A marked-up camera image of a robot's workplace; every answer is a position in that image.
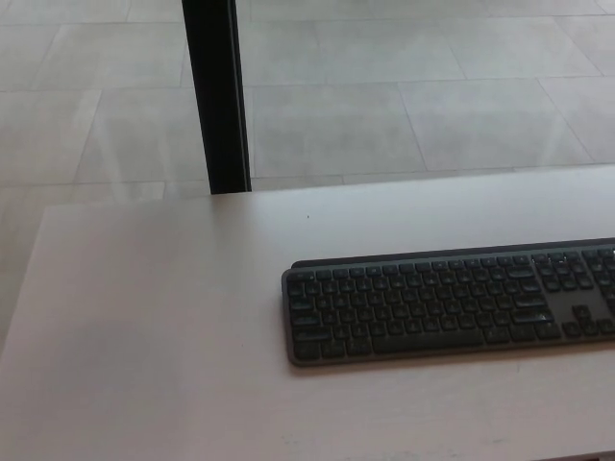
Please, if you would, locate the black keyboard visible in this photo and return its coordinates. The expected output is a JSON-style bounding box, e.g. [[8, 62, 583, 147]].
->
[[280, 236, 615, 368]]

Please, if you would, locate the black metal post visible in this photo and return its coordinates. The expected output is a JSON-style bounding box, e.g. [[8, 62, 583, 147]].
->
[[181, 0, 254, 196]]

